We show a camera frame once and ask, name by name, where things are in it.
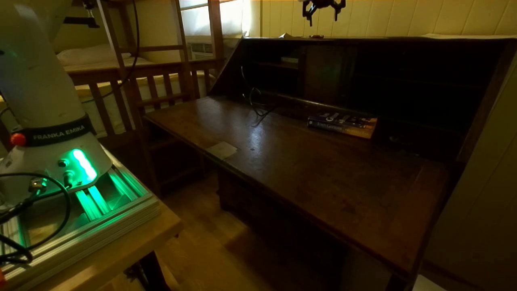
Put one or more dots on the wooden bunk bed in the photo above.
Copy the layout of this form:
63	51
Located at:
163	50

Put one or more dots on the robot mounting table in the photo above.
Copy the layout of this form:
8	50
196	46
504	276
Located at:
63	239

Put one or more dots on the dark wooden secretary desk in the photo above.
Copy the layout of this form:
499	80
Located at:
325	194

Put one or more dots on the white paper note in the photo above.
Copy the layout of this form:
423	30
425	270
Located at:
222	150

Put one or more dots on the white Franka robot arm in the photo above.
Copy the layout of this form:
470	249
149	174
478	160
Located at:
58	142

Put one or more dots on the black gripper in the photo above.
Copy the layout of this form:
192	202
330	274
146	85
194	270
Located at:
309	6

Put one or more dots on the small red book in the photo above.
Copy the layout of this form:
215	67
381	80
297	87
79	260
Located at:
346	122

